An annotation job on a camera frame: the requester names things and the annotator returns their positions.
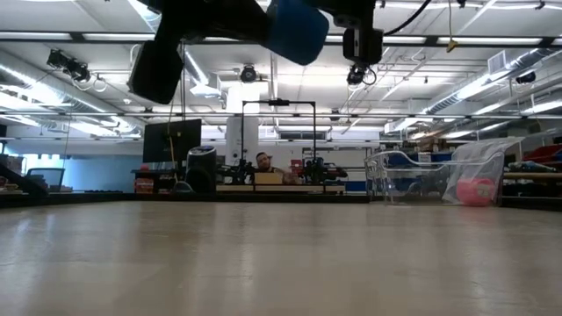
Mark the clear plastic bag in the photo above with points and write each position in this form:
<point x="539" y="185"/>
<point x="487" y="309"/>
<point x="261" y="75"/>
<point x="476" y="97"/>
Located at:
<point x="483" y="162"/>

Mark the cardboard box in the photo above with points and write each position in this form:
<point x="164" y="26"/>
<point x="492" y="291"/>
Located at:
<point x="268" y="178"/>

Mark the black background frame stand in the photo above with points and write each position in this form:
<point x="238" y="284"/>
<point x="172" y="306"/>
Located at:
<point x="278" y="102"/>

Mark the black ceiling camera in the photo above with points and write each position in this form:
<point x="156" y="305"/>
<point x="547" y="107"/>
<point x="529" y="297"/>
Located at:
<point x="248" y="73"/>
<point x="355" y="75"/>

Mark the background wooden table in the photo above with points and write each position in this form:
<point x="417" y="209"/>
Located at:
<point x="307" y="188"/>

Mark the background black robot arm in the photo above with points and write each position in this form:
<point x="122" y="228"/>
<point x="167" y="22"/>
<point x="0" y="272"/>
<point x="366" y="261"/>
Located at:
<point x="318" y="171"/>
<point x="239" y="172"/>

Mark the person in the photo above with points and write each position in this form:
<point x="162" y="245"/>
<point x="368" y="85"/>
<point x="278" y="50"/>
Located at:
<point x="263" y="161"/>

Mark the black monitor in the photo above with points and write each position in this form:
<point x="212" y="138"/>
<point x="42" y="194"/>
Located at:
<point x="171" y="140"/>

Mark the wooden shelf board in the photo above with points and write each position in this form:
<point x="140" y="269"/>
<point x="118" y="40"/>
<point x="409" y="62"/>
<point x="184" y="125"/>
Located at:
<point x="535" y="176"/>

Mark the clear plastic bin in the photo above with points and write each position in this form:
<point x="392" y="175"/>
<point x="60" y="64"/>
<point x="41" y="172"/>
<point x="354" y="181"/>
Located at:
<point x="408" y="184"/>

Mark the red storage bin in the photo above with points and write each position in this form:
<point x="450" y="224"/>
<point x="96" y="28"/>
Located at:
<point x="544" y="153"/>

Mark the pink bandage roll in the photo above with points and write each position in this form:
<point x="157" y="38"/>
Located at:
<point x="474" y="192"/>

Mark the yellow hanging tag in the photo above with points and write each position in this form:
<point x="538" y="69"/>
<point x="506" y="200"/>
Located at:
<point x="451" y="44"/>

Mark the black ceiling fixture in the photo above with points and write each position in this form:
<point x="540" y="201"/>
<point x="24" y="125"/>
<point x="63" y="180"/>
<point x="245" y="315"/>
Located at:
<point x="526" y="77"/>

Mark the blue elastic bandage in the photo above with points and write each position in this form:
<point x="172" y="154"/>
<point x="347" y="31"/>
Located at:
<point x="298" y="30"/>

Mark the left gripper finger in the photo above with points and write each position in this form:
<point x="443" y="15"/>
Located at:
<point x="239" y="19"/>

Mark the white air vent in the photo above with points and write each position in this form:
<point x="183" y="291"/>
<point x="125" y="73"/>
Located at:
<point x="497" y="62"/>

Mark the red storage boxes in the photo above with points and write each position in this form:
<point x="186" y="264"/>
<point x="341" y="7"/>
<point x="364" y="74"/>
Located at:
<point x="143" y="186"/>

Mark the black ceiling device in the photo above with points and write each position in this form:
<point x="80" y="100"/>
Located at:
<point x="66" y="66"/>

